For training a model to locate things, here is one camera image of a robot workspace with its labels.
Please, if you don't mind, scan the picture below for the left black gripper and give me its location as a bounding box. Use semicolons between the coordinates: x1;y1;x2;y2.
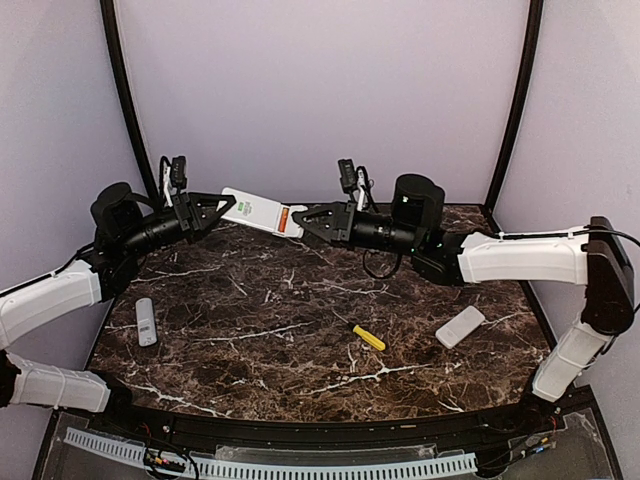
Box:
120;191;236;259

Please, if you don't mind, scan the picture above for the white remote with battery bay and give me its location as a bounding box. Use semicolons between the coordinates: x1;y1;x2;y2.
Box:
222;187;307;238

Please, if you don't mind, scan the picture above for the yellow handled screwdriver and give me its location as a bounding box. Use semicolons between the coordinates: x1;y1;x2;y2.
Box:
332;311;387;352

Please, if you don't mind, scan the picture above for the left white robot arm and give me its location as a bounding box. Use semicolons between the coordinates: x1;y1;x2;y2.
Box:
1;182;236;436

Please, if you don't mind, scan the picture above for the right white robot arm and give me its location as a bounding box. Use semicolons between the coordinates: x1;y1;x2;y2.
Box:
291;174;639;434

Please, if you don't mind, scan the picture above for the grey remote control left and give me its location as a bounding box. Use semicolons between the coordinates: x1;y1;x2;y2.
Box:
135;298;157;347

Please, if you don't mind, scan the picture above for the white remote control right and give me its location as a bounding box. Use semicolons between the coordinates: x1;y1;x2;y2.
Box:
435;306;485;349

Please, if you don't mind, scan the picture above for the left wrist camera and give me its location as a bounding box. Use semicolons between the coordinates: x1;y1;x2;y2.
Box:
159;156;187;206

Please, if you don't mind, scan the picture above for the black front rail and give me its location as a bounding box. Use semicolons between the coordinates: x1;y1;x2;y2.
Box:
82;395;568;452

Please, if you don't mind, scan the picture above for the left black frame post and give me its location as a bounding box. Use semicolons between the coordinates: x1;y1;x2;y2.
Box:
99;0;161;208

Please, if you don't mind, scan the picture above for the black frame post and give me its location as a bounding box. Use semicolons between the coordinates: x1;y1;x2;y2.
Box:
483;0;544;216
99;0;161;208

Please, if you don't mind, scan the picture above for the white slotted cable duct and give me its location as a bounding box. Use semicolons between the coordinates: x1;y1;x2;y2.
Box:
63;427;477;479

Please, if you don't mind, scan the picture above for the right black frame post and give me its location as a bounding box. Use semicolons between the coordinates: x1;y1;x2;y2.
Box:
483;0;544;216

